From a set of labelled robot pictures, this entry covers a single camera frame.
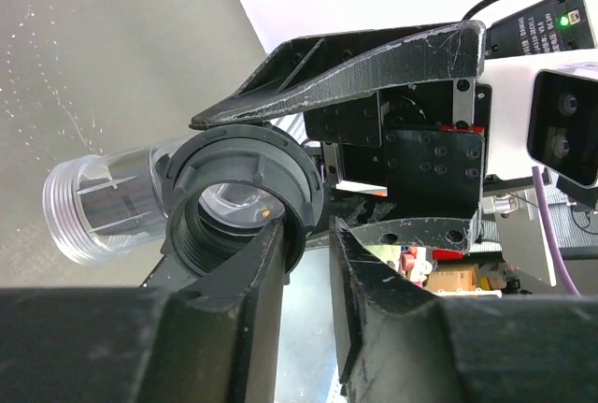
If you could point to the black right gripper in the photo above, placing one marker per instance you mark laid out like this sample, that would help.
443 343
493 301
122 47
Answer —
403 165

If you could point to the grey threaded coupling nut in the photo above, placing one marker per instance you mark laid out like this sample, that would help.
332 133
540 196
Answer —
263 157

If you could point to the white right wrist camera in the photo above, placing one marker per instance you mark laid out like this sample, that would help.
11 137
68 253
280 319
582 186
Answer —
543 118

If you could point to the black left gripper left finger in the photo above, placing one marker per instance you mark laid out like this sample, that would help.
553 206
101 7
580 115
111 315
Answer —
213 341

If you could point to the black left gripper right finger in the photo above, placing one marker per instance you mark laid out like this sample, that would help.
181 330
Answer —
396 342

